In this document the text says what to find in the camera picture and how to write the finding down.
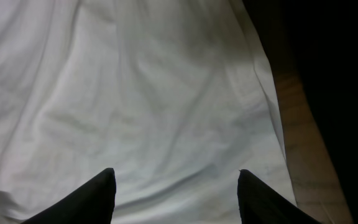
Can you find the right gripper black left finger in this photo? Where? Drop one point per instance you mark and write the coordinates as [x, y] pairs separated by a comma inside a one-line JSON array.
[[93, 202]]

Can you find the white t-shirt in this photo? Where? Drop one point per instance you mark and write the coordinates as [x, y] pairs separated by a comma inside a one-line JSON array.
[[176, 96]]

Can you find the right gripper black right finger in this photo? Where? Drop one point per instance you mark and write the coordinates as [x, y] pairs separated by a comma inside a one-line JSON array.
[[260, 204]]

